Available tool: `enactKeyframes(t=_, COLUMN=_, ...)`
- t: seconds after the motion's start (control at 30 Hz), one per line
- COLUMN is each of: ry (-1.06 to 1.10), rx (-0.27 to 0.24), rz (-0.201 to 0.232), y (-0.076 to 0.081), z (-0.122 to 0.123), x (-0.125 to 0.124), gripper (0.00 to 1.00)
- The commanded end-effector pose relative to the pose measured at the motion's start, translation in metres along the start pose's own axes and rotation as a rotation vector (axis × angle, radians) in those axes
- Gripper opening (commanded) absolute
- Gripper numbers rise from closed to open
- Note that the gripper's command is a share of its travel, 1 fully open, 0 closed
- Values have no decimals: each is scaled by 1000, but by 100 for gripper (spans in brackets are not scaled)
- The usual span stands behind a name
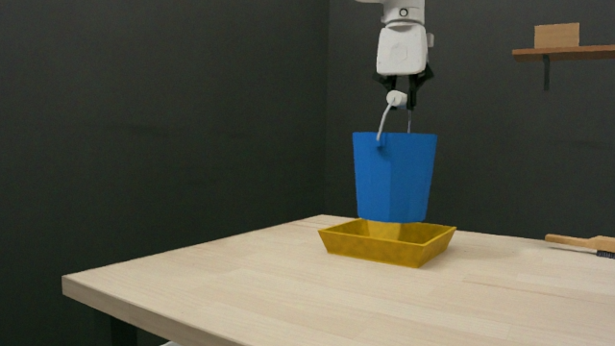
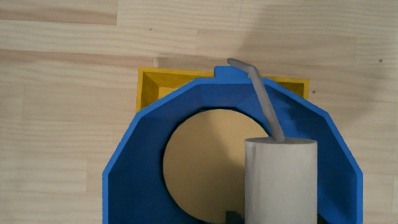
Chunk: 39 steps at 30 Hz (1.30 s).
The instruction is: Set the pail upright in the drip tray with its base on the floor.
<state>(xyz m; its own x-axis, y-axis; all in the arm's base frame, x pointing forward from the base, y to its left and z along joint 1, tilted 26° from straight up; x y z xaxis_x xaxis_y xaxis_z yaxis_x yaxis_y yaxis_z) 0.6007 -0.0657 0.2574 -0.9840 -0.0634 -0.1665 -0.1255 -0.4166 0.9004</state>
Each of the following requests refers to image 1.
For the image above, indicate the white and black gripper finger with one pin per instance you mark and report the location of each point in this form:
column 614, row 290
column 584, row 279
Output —
column 389, row 83
column 414, row 84

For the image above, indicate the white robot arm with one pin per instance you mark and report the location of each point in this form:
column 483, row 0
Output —
column 403, row 11

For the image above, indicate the blue bucket with white handle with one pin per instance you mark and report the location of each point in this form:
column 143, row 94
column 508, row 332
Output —
column 393, row 172

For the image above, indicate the yellow shallow tray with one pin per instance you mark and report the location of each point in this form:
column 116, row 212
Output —
column 360, row 239

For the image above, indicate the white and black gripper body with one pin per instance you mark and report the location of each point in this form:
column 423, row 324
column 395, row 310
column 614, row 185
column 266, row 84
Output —
column 399, row 50

